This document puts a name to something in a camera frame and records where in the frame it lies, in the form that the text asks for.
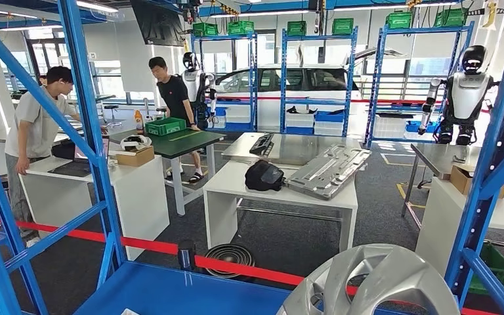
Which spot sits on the black car part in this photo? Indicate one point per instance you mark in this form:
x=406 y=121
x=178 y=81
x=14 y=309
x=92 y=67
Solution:
x=300 y=110

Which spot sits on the white headset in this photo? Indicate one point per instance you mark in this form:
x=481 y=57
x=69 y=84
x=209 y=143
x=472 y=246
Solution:
x=135 y=141

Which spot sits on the orange bottle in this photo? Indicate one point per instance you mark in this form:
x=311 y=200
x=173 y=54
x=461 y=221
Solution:
x=139 y=124

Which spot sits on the grey stamped metal panel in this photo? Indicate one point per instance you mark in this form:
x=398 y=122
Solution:
x=326 y=174

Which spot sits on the blue steel shelf rack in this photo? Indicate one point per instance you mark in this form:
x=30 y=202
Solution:
x=92 y=130
x=283 y=78
x=377 y=78
x=253 y=82

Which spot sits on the large white storage bin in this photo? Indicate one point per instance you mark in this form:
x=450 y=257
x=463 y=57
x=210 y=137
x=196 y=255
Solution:
x=389 y=127

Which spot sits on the cardboard box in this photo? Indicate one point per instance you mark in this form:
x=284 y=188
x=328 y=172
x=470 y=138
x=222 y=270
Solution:
x=460 y=180
x=135 y=157

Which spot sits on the black round stanchion base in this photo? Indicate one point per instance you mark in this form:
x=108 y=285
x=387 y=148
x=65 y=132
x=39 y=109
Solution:
x=229 y=258

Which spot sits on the black stanchion post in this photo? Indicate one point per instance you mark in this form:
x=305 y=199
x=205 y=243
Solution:
x=187 y=256

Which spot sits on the white car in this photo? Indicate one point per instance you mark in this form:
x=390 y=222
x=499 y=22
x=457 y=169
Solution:
x=269 y=89

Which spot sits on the black grille part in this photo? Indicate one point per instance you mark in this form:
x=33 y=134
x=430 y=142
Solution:
x=262 y=144

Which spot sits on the yellow hanging tool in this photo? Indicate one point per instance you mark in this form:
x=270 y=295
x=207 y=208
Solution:
x=491 y=17

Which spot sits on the blue storage bin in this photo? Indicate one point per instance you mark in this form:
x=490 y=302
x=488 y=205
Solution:
x=420 y=127
x=328 y=116

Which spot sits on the black bag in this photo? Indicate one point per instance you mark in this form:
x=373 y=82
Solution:
x=63 y=150

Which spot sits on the silver wheel hubcap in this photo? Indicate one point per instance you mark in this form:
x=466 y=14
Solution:
x=391 y=278

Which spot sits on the green plastic crate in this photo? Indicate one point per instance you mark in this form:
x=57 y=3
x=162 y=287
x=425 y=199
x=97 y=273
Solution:
x=502 y=265
x=343 y=26
x=205 y=29
x=241 y=28
x=450 y=18
x=399 y=20
x=297 y=28
x=165 y=127

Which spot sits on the white black humanoid robot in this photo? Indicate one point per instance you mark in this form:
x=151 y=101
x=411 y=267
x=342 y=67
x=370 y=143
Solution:
x=193 y=82
x=467 y=93

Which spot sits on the person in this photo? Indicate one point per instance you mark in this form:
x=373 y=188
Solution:
x=173 y=98
x=34 y=126
x=42 y=80

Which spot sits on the red barrier belt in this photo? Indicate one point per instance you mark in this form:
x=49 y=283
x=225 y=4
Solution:
x=243 y=270
x=147 y=245

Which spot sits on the white cabinet desk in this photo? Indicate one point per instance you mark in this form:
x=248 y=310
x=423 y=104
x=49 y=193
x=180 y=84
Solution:
x=439 y=235
x=143 y=200

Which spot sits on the white table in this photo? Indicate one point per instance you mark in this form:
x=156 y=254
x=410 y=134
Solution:
x=234 y=182

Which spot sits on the black hanging monitor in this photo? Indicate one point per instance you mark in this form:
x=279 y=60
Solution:
x=156 y=21

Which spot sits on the laptop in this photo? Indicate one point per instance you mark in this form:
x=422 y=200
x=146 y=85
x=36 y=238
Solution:
x=71 y=169

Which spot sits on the black round stool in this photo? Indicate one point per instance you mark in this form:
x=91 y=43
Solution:
x=111 y=107
x=160 y=109

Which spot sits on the dark green top table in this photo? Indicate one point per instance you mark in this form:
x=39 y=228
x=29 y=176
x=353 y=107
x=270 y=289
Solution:
x=182 y=143

